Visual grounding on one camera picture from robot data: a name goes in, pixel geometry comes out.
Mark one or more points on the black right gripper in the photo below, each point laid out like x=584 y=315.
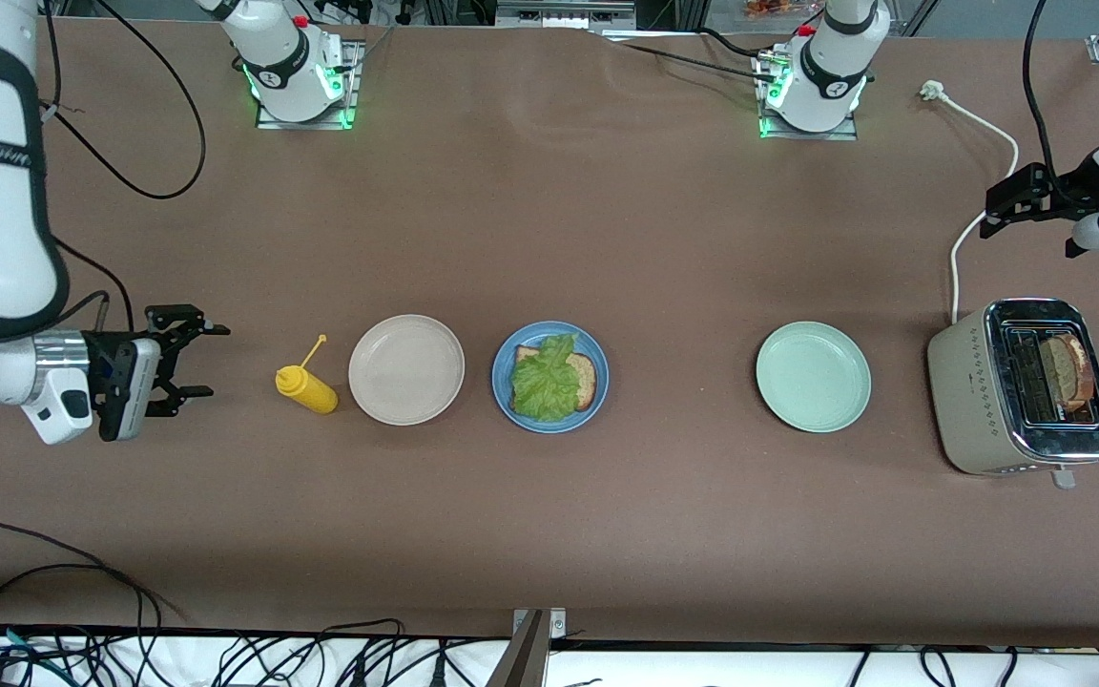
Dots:
x=103 y=357

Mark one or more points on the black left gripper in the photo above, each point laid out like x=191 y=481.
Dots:
x=1068 y=188

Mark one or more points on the yellow squeeze bottle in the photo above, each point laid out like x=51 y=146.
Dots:
x=311 y=391

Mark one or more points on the brown bread slice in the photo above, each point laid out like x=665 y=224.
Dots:
x=588 y=377
x=1069 y=372

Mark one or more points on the green lettuce leaf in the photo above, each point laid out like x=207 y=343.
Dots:
x=545 y=386

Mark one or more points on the blue plate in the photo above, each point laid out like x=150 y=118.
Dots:
x=569 y=426

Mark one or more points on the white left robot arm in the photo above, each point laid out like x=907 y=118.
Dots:
x=826 y=67

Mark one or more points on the beige plate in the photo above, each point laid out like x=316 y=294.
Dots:
x=406 y=370

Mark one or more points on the light green plate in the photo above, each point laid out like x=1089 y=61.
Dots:
x=812 y=377

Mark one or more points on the beige chrome toaster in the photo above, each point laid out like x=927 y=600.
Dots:
x=964 y=382

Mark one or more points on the orange snack packet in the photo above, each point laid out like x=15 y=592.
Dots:
x=769 y=8

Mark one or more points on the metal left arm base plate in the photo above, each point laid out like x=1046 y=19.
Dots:
x=845 y=135

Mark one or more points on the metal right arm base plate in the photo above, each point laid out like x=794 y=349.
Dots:
x=354 y=95

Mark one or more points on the metal table edge bracket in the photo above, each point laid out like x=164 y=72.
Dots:
x=530 y=649

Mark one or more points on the grey metal frame block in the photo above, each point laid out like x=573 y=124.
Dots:
x=559 y=14

